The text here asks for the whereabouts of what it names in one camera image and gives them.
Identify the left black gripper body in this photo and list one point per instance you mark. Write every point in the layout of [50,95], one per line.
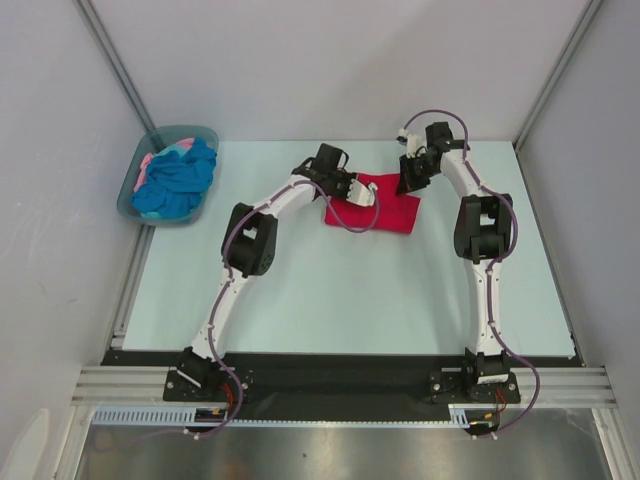
[339,183]

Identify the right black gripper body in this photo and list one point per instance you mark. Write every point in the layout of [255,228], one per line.
[413,170]

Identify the red t shirt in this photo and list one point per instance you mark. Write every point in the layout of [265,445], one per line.
[398,213]

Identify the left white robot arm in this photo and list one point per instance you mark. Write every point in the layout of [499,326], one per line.
[249,244]

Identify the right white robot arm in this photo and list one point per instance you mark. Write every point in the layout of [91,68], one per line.
[483,229]

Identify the light teal t shirt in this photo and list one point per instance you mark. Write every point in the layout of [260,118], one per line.
[159,189]

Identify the blue t shirt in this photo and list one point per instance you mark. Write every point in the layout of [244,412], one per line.
[201,161]

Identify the translucent blue plastic basket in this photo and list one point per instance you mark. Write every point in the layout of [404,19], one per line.
[153,142]

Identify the pink t shirt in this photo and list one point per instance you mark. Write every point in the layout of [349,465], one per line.
[181,147]

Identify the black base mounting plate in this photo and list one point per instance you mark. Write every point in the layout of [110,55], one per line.
[486,385]

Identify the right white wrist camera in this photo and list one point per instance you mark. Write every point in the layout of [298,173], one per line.
[413,143]

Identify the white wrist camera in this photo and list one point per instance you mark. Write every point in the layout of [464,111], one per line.
[413,143]
[361,194]

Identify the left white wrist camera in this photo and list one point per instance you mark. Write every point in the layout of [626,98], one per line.
[361,194]

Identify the right aluminium corner post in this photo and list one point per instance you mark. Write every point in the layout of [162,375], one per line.
[570,49]

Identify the aluminium corner post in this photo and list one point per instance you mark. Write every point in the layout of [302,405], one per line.
[570,49]
[105,44]

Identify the slotted cable duct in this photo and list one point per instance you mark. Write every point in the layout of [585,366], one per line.
[439,416]

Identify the left aluminium corner post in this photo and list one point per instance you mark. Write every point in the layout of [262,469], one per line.
[105,44]

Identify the aluminium front rail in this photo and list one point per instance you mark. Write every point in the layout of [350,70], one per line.
[110,385]

